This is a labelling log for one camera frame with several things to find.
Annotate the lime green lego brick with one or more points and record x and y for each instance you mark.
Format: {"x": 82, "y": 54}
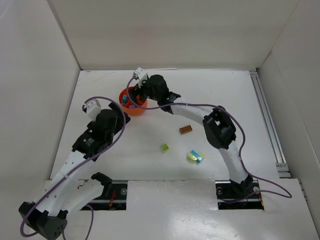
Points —
{"x": 164, "y": 147}

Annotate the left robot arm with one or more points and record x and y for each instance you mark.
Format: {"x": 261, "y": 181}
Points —
{"x": 49, "y": 213}

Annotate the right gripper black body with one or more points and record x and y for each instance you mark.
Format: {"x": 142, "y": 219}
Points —
{"x": 139, "y": 90}

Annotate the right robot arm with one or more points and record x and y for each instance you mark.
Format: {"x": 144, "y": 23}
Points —
{"x": 219, "y": 127}

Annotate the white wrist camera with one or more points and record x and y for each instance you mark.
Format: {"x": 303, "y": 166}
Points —
{"x": 92, "y": 108}
{"x": 140, "y": 75}

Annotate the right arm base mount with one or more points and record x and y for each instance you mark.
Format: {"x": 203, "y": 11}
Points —
{"x": 229, "y": 199}

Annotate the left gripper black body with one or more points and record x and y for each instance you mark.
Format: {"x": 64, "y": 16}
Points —
{"x": 118, "y": 113}

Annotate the orange round divided container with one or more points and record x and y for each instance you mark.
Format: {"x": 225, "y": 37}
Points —
{"x": 133, "y": 112}

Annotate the brown lego plate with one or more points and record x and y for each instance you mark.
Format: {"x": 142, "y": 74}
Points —
{"x": 185, "y": 129}

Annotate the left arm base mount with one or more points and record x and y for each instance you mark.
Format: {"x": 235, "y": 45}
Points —
{"x": 113, "y": 196}

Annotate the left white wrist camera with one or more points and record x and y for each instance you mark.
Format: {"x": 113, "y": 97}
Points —
{"x": 92, "y": 108}

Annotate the pale yellow lego brick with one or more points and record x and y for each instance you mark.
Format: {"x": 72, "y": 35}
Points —
{"x": 192, "y": 157}

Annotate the turquoise lego brick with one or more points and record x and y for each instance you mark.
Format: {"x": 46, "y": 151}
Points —
{"x": 196, "y": 155}

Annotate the blue lego brick in container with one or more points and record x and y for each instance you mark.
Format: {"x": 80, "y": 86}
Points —
{"x": 124, "y": 100}

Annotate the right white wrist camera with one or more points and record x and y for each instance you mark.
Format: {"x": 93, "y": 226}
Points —
{"x": 140, "y": 75}

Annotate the aluminium rail right side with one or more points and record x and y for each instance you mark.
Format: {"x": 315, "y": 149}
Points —
{"x": 280, "y": 160}

